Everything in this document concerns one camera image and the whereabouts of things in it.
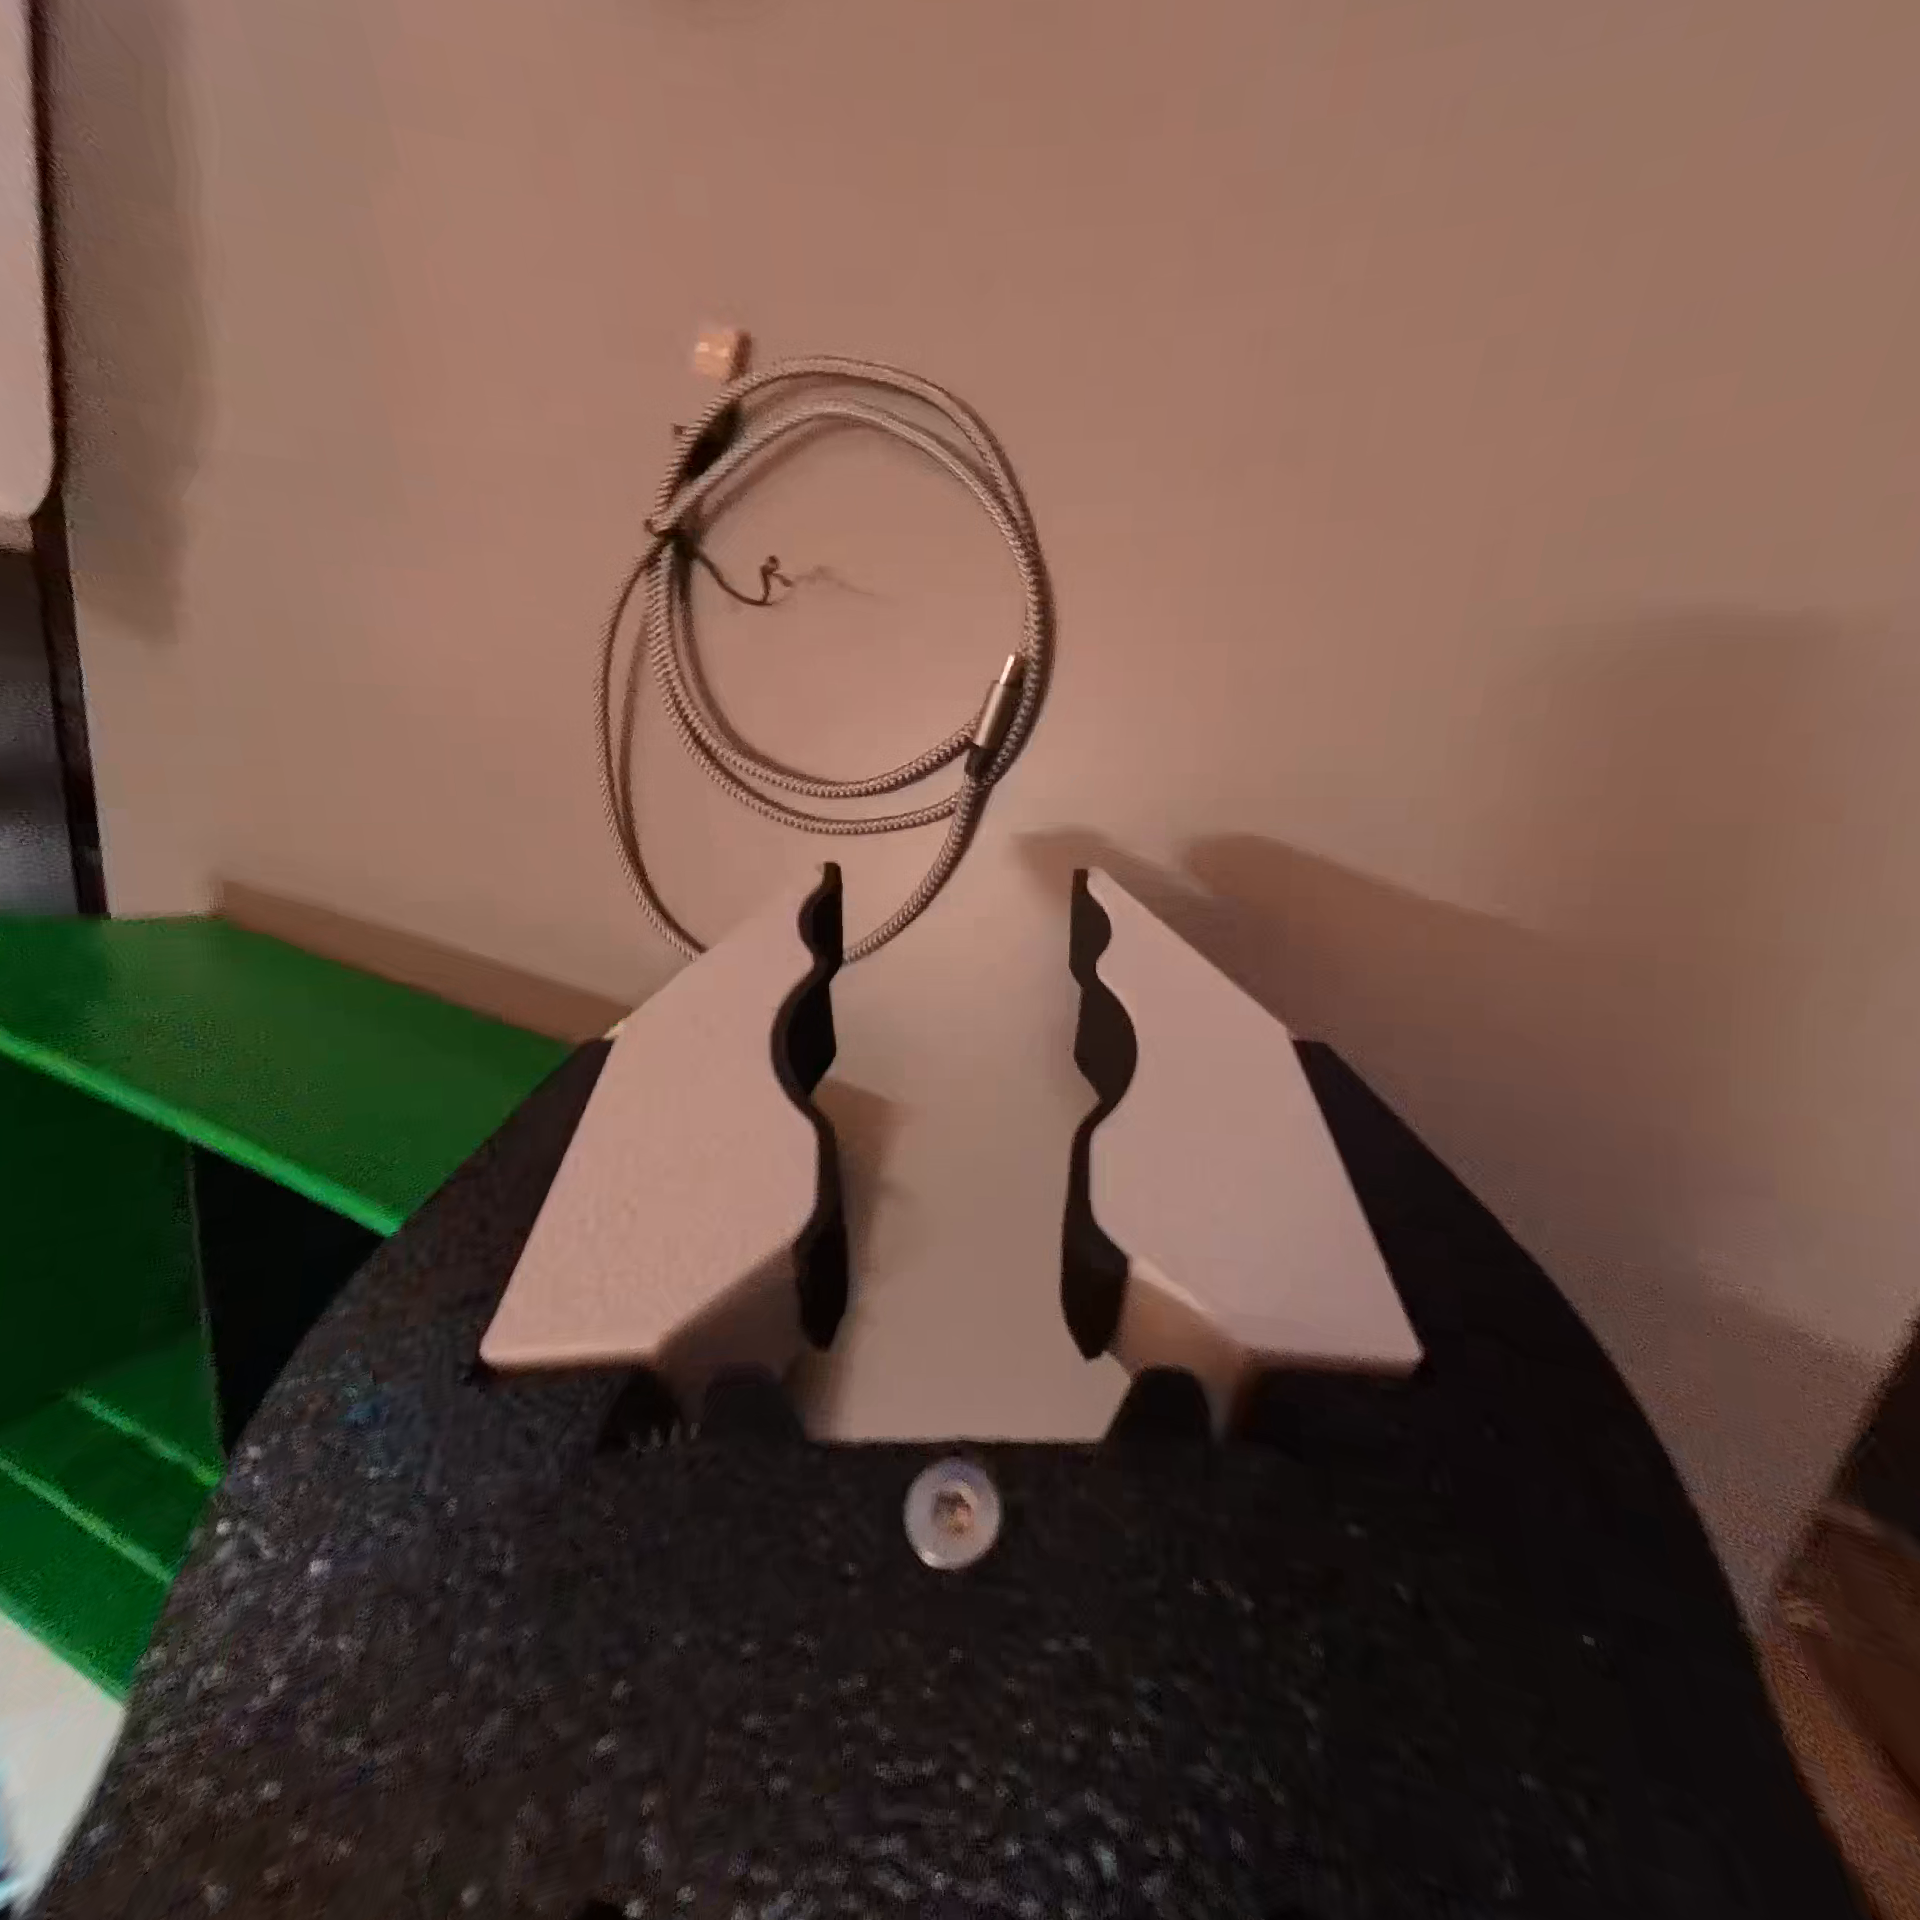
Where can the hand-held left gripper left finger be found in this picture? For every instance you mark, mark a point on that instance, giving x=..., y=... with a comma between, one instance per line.
x=662, y=1201

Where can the grey desk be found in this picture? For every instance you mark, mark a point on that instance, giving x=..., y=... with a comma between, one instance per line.
x=1424, y=452

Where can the green plastic bin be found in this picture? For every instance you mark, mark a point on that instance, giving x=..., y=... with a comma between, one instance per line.
x=225, y=1037

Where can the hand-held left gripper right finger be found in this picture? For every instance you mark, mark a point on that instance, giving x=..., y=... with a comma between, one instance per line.
x=1230, y=1201

